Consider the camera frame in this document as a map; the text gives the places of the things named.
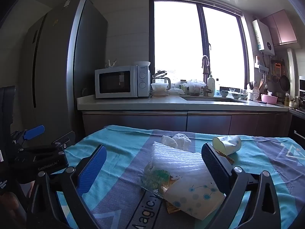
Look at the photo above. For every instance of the white bowl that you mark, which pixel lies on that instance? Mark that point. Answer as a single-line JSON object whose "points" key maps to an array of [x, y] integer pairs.
{"points": [[142, 64]]}

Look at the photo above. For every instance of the white microwave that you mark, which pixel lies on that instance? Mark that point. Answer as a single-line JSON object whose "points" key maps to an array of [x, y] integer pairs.
{"points": [[114, 82]]}

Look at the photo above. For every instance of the white paper towel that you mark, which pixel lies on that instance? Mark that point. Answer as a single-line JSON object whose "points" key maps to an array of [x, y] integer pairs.
{"points": [[181, 140]]}

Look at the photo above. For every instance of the black oven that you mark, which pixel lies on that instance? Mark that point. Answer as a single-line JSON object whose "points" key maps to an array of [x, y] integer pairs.
{"points": [[297, 124]]}

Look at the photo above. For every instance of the white figurine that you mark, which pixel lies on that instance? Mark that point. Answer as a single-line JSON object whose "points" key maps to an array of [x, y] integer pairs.
{"points": [[111, 63]]}

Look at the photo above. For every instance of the grey refrigerator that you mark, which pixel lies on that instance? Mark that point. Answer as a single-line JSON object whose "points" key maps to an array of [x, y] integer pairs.
{"points": [[59, 64]]}

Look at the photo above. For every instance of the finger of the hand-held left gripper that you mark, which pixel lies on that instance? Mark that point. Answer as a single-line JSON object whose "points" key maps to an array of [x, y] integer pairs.
{"points": [[59, 143], [35, 131]]}

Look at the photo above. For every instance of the person's left hand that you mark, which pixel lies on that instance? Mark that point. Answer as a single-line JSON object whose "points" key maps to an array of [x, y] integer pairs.
{"points": [[10, 207]]}

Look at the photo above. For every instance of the pink wall cabinet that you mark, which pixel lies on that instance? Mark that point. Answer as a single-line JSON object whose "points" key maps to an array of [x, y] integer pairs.
{"points": [[281, 28]]}

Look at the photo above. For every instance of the kitchen sink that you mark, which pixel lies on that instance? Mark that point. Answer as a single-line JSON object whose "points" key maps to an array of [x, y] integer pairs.
{"points": [[209, 98]]}

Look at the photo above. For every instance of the dotted white paper cup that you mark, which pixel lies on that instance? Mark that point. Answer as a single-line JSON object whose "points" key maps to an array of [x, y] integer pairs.
{"points": [[228, 145]]}

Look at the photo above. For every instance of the oil bottle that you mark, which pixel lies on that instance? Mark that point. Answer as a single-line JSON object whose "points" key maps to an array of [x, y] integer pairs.
{"points": [[287, 99]]}

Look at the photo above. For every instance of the white range hood column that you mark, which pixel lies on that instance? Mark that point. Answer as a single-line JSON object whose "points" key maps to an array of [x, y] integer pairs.
{"points": [[292, 71]]}

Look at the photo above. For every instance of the brown snack wrapper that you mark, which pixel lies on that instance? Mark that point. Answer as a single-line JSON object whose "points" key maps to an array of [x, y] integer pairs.
{"points": [[225, 157], [172, 209]]}

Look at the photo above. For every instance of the orange grater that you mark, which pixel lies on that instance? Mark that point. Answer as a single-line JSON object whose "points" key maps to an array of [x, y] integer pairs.
{"points": [[278, 67]]}

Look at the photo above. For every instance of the slim white bottle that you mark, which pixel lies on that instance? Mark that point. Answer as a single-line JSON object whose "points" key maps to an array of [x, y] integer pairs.
{"points": [[217, 87]]}

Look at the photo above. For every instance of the glass kettle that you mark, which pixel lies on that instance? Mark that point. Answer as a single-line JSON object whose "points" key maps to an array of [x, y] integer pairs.
{"points": [[164, 77]]}

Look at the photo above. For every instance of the patterned ceramic bowl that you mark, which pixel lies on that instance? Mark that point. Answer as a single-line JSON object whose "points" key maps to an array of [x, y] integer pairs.
{"points": [[239, 96]]}

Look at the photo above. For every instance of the white plastic bag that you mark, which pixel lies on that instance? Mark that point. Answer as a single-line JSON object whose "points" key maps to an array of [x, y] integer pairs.
{"points": [[176, 90]]}

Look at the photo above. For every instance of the pink basin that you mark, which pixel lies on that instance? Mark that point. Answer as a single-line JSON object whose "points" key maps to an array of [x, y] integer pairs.
{"points": [[269, 98]]}

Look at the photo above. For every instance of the glass jar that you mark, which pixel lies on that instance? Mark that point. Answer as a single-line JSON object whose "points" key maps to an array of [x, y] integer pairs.
{"points": [[183, 84]]}

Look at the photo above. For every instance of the kitchen counter cabinet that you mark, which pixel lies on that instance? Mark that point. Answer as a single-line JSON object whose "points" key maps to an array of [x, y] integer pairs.
{"points": [[143, 121]]}

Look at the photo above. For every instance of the wall shelf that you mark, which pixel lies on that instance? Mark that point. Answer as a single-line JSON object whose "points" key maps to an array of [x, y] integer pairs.
{"points": [[261, 66]]}

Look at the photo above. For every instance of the printed blue tablecloth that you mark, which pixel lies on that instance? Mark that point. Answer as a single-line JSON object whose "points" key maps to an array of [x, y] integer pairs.
{"points": [[119, 148]]}

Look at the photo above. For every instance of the white utensil holder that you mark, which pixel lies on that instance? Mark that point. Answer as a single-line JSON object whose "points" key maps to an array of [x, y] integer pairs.
{"points": [[251, 96]]}

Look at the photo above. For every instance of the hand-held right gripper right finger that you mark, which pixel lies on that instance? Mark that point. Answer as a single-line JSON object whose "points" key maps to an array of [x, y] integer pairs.
{"points": [[215, 169]]}

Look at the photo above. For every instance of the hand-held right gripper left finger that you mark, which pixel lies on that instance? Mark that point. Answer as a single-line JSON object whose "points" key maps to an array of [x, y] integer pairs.
{"points": [[91, 169]]}

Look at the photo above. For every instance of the black frying pan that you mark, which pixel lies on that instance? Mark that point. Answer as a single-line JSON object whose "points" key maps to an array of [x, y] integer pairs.
{"points": [[284, 83]]}

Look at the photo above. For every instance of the kitchen window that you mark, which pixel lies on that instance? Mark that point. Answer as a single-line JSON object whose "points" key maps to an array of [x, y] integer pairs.
{"points": [[176, 43]]}

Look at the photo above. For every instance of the white water heater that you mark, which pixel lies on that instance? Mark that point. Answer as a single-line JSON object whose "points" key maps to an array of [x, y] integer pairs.
{"points": [[263, 35]]}

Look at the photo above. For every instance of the bag-covered bowl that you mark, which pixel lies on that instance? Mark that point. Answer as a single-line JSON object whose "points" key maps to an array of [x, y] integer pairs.
{"points": [[195, 87]]}

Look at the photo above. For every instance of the small dark bowl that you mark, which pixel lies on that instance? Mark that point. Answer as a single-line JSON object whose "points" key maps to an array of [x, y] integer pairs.
{"points": [[224, 93]]}

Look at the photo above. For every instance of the white soap bottle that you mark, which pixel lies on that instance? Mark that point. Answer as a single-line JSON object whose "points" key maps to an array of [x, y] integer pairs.
{"points": [[210, 84]]}

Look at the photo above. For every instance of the green clear candy wrapper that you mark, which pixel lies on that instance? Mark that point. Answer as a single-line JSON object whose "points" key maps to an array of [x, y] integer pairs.
{"points": [[156, 177]]}

